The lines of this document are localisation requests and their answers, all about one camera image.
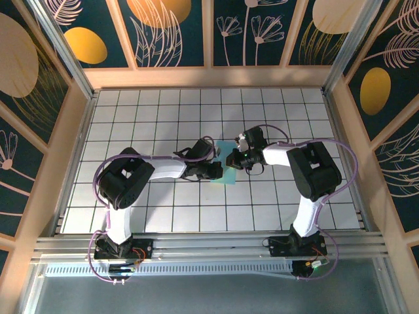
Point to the light blue cloth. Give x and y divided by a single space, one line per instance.
229 178

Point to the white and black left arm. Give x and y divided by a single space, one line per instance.
167 170

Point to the aluminium corner post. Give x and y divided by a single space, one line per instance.
65 55
347 45

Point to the aluminium table side rail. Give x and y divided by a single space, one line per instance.
348 163
73 163

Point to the aluminium rail beam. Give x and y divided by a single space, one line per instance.
212 248

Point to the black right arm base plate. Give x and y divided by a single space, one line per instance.
278 251

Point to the small black electronics box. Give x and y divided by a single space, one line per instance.
121 269

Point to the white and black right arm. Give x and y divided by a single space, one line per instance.
275 157

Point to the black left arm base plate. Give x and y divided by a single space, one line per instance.
145 245

